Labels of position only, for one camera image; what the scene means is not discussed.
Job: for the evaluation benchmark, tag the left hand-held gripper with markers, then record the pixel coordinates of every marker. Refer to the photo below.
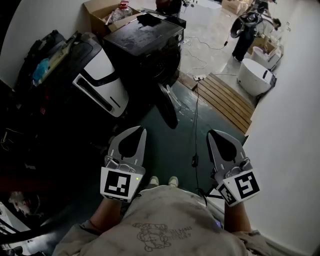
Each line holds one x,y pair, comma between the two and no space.
116,183

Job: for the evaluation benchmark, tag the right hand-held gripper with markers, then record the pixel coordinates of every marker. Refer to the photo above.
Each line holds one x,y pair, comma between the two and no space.
247,186

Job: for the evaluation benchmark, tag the black washing machine door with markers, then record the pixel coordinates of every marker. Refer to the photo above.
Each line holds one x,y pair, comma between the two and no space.
168,110

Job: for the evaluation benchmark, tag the person's right forearm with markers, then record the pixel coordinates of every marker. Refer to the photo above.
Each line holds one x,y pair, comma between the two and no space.
236,217

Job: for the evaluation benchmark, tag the person's left forearm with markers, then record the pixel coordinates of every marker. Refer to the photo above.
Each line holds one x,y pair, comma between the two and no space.
105,215

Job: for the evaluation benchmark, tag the black washing machine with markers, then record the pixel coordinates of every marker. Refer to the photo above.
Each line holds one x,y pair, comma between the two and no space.
145,45

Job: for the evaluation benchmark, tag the black power adapter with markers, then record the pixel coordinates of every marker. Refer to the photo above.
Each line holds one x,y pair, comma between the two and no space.
195,160

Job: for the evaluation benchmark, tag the person's left beige shoe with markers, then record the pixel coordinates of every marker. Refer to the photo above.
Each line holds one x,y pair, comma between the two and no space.
154,180

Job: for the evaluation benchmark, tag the person's beige shoe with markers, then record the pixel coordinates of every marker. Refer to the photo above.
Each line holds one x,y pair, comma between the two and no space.
173,181
154,180

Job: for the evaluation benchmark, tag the wooden slat platform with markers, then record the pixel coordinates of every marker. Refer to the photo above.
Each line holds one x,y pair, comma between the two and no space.
225,100

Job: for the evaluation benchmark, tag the person's right beige shoe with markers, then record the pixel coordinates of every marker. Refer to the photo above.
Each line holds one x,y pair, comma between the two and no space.
173,181

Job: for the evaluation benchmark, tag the white black upright appliance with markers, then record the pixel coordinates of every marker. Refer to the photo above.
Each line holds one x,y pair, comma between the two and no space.
105,82

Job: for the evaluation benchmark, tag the person's beige printed shirt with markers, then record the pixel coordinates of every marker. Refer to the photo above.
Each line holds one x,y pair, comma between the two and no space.
162,212

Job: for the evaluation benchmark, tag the white power strip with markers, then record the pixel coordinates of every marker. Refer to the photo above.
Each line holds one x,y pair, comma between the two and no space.
200,77

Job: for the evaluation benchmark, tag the brown wooden board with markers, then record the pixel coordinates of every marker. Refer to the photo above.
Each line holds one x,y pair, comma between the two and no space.
187,81

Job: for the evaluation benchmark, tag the white cylindrical appliance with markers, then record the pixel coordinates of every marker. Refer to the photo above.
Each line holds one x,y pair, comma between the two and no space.
253,76

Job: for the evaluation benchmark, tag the blue plastic bag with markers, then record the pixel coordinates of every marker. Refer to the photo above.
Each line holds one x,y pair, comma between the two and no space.
41,68

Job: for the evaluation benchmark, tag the black cloth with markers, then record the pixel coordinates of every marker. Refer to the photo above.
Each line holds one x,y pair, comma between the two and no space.
149,19

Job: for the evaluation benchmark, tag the metal tube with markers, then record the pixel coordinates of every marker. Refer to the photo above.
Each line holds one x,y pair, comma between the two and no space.
109,18

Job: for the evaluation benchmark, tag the black luggage bag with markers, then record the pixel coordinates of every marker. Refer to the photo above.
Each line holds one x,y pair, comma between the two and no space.
40,50

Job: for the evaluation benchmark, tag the black cart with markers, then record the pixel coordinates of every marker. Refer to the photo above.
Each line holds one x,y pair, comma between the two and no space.
175,20

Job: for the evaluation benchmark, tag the open cardboard box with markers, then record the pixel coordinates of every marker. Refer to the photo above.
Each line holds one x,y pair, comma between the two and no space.
97,15

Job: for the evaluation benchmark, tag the clear plastic bottle red cap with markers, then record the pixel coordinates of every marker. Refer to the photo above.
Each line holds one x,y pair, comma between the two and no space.
122,11

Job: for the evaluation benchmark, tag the stack of cardboard boxes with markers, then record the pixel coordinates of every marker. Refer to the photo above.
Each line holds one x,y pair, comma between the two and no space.
235,5

